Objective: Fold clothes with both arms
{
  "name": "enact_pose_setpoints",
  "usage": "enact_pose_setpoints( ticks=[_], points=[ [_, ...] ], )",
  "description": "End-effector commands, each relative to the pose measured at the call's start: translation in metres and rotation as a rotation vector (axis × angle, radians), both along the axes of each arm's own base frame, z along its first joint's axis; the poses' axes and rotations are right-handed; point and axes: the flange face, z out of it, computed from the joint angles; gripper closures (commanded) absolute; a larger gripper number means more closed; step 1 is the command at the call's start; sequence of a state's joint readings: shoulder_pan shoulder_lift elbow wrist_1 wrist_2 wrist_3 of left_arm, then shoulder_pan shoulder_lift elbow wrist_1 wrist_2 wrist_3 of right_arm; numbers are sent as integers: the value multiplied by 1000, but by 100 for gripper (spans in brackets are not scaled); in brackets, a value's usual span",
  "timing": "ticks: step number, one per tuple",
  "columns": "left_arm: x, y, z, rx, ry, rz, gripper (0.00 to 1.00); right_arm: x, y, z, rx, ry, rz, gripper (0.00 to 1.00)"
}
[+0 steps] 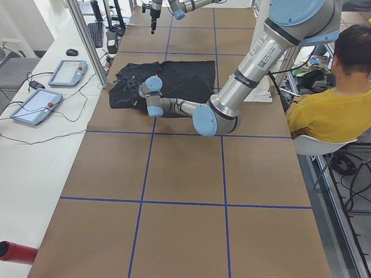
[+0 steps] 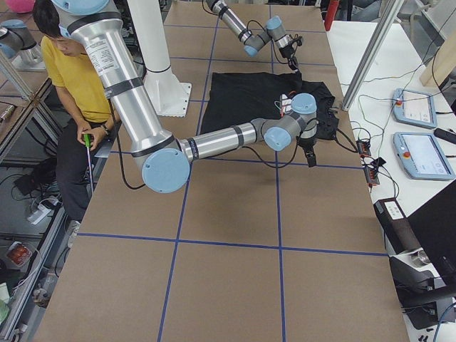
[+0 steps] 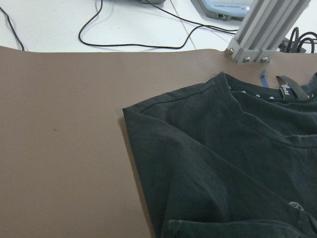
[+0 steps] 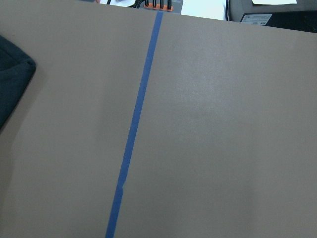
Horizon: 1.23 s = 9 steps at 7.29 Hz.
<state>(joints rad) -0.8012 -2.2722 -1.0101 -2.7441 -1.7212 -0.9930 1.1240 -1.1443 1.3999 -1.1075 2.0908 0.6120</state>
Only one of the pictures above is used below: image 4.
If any black t-shirt with logo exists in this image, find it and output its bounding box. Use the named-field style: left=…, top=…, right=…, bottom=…
left=0, top=37, right=36, bottom=126

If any brown paper table cover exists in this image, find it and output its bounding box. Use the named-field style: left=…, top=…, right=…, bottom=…
left=0, top=0, right=317, bottom=238

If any black box device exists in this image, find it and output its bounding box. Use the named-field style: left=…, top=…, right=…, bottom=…
left=225, top=0, right=317, bottom=33

